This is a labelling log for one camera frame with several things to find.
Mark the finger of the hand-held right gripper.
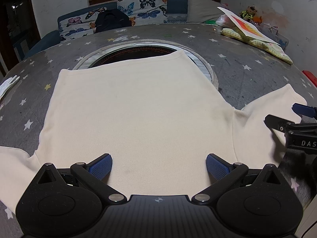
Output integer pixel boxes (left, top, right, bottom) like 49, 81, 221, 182
291, 103, 317, 117
264, 114, 296, 132

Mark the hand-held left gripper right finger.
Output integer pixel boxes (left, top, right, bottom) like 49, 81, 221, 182
191, 153, 286, 205

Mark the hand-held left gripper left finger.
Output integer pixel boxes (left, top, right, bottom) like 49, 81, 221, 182
32, 153, 126, 206

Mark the cream long-sleeve shirt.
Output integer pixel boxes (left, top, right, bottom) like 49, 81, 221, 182
0, 49, 308, 212

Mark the grey star-print table cover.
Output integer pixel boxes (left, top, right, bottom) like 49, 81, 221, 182
0, 22, 317, 238

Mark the yellow-green patterned cloth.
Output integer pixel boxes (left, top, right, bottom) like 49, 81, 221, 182
220, 27, 293, 65

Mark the clear plastic container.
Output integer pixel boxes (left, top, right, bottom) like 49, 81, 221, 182
258, 22, 290, 50

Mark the paper sheet with red print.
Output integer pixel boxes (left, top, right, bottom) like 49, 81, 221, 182
217, 6, 282, 46

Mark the bear doll in yellow outfit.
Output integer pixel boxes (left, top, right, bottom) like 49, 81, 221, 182
239, 5, 258, 22

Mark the clear plastic bag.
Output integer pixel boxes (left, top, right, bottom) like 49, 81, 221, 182
215, 13, 239, 28

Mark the round black induction cooktop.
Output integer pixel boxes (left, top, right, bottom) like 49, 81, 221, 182
73, 38, 220, 90

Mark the white glove with pink cuff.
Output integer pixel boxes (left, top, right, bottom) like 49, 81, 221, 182
0, 75, 21, 98

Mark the grey pillow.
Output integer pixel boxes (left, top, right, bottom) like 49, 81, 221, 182
187, 0, 225, 24

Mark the blue sofa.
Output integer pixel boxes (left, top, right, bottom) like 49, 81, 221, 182
30, 0, 189, 56

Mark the butterfly print cushion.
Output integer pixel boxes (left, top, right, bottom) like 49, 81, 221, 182
59, 6, 117, 41
117, 0, 168, 27

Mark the light blue lace cloth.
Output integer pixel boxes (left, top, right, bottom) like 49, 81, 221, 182
166, 13, 189, 24

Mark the black backpack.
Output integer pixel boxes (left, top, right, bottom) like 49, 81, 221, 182
95, 8, 132, 33

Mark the dark wooden door frame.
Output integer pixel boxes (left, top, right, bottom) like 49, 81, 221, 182
0, 0, 41, 63

